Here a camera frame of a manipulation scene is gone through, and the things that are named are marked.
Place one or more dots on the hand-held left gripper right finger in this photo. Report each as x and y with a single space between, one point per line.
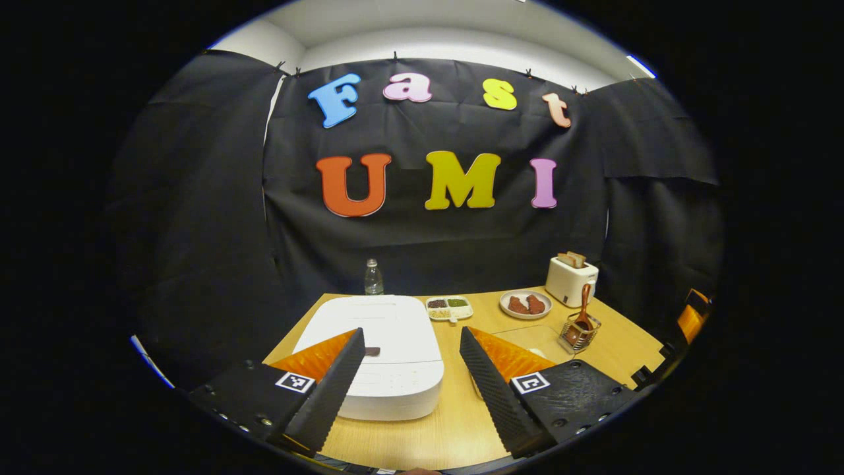
494 396

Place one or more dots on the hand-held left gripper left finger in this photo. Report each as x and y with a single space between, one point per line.
326 402

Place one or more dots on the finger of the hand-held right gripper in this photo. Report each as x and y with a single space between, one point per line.
692 316

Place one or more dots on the white rice cooker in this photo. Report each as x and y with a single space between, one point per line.
395 330

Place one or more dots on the brown wooden spoon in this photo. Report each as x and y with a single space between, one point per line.
584 310

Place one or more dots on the white round plate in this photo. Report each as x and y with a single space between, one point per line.
504 310

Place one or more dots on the brown meat piece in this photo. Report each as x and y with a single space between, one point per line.
536 304
517 305

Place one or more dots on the white divided condiment dish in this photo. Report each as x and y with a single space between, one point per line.
448 309

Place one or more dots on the white toaster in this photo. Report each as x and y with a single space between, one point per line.
570 284

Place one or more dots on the toasted bread slice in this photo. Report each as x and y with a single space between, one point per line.
579 258
565 260

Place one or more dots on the clear plastic water bottle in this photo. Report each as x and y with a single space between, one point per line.
374 280

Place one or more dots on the black backdrop cloth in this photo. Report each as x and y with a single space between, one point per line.
428 244

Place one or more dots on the small ceiling light panel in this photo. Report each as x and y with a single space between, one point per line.
641 66

